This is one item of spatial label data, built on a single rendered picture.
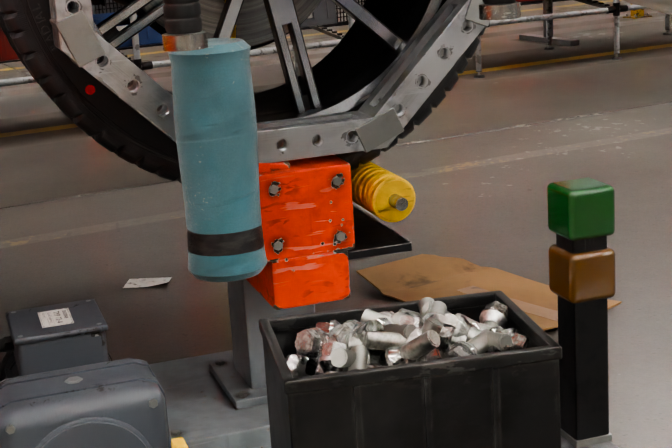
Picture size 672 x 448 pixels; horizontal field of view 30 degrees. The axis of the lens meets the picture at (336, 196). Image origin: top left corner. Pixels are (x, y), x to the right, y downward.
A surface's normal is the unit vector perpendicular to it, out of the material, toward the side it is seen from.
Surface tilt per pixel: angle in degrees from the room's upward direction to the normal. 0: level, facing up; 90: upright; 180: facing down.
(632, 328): 0
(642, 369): 0
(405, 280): 12
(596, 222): 90
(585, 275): 90
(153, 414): 90
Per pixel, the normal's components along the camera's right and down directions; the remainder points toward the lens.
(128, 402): 0.27, -0.18
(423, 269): 0.08, -0.92
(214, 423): -0.06, -0.97
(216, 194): -0.01, 0.26
